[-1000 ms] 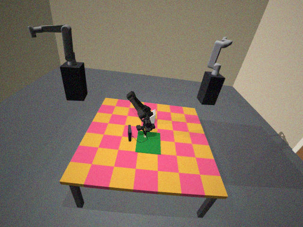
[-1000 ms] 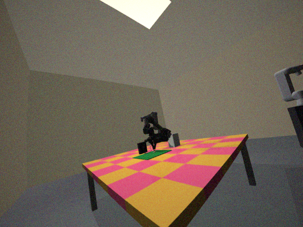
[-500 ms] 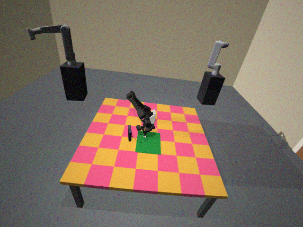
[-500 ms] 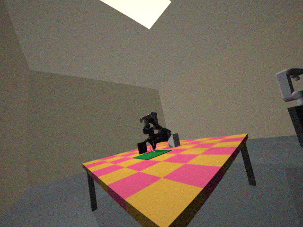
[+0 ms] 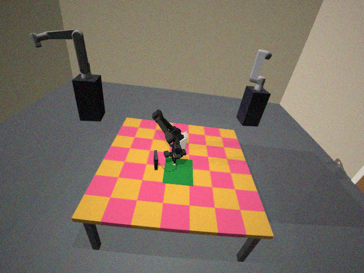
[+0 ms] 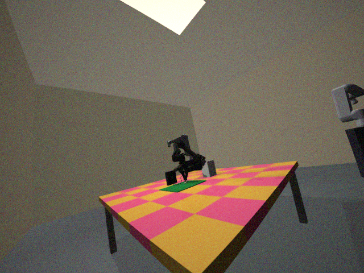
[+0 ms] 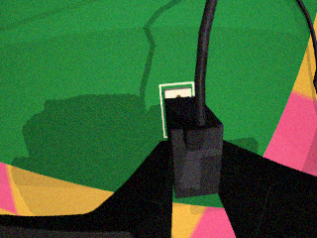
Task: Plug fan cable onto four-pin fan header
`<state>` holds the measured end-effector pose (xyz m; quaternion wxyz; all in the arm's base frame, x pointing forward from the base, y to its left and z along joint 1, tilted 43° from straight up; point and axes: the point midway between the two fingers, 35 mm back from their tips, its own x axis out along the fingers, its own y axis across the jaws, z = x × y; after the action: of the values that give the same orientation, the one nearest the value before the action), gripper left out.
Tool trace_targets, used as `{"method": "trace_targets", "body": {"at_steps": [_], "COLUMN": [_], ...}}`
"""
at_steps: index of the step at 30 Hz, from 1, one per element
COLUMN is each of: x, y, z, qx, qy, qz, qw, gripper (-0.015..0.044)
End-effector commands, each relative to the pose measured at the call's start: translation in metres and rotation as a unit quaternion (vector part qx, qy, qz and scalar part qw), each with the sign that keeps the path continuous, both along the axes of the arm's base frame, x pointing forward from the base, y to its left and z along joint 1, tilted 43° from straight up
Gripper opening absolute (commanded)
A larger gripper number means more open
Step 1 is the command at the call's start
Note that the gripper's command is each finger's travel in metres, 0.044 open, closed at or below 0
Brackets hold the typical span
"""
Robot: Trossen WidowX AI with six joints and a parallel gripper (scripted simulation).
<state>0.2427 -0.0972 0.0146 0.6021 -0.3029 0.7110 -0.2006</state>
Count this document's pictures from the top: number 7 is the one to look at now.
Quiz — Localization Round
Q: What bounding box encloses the black cable with plug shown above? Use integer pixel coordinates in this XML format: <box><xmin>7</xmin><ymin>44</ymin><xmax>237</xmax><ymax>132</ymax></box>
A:
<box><xmin>164</xmin><ymin>0</ymin><xmax>317</xmax><ymax>198</ymax></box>

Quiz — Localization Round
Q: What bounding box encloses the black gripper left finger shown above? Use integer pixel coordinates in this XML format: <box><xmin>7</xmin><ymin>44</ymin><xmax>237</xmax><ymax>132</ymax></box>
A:
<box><xmin>0</xmin><ymin>140</ymin><xmax>173</xmax><ymax>238</ymax></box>

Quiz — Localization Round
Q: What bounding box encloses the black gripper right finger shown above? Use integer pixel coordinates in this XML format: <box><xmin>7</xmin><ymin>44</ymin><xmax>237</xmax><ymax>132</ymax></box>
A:
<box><xmin>218</xmin><ymin>140</ymin><xmax>317</xmax><ymax>238</ymax></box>

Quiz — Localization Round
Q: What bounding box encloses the green circuit board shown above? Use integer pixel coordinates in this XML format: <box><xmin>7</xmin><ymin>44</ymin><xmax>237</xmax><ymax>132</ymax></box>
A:
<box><xmin>0</xmin><ymin>0</ymin><xmax>312</xmax><ymax>191</ymax></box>

